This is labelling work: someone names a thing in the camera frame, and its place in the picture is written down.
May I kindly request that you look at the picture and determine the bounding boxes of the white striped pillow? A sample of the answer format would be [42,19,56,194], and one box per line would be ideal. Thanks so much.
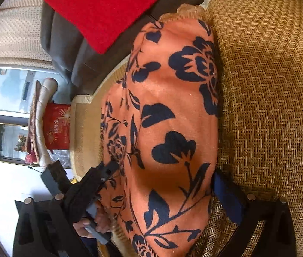
[25,78,59,167]

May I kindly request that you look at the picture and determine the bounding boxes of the woven beige mat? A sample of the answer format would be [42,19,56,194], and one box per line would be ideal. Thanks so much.
[70,0,303,257]

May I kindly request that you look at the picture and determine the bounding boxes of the red cloth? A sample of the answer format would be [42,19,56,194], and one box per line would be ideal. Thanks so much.
[40,0,187,55]

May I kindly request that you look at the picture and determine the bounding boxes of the beige dotted fabric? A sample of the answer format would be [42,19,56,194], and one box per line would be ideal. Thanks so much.
[0,0,59,70]

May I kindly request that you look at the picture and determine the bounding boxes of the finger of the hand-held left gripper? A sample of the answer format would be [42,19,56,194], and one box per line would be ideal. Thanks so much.
[97,161,120,184]

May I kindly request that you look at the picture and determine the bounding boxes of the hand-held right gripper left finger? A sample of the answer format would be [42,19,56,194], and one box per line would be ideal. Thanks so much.
[12,160,92,257]

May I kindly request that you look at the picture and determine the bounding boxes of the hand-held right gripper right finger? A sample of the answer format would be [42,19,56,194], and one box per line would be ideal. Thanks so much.
[212,170,303,257]

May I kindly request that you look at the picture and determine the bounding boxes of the red printed box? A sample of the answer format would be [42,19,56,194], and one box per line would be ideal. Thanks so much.
[44,103,72,151]

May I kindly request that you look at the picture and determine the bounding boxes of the person's left hand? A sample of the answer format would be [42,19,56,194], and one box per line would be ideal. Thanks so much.
[74,209,114,239]

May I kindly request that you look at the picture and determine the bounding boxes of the glass display cabinet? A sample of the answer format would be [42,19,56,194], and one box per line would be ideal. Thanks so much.
[0,66,43,164]

